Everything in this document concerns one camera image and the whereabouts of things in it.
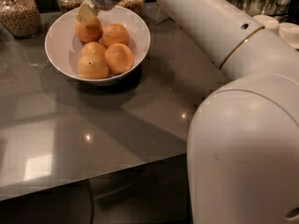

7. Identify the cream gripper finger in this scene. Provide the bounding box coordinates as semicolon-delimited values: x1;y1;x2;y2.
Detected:
76;0;100;25

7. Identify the orange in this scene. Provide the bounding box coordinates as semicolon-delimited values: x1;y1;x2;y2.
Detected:
75;18;103;43
81;41;107;57
105;44;134;75
101;23;130;48
78;53;109;79

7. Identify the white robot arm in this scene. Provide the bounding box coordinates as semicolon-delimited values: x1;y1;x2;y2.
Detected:
92;0;299;224

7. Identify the white ceramic bowl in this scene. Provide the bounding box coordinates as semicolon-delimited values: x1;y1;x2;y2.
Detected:
45;6;150;86

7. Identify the right glass cereal jar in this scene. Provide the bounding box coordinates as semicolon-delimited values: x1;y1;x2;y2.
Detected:
119;0;145;15

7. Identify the white folded sign stand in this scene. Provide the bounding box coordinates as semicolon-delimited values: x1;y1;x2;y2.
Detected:
156;7;170;25

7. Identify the large left glass cereal jar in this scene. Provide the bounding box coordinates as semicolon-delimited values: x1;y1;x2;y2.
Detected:
0;0;41;38

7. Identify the middle drinking glass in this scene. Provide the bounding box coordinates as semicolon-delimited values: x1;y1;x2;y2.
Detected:
257;0;275;14

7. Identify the white cup stack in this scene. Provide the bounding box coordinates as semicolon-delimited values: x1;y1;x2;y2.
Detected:
254;15;279;34

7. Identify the right drinking glass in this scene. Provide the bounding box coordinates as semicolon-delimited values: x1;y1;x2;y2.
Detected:
275;0;291;14

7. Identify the stack of white plates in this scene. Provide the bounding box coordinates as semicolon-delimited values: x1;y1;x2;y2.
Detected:
278;22;299;49

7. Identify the black floor cable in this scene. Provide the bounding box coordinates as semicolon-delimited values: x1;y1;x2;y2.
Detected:
85;179;95;224

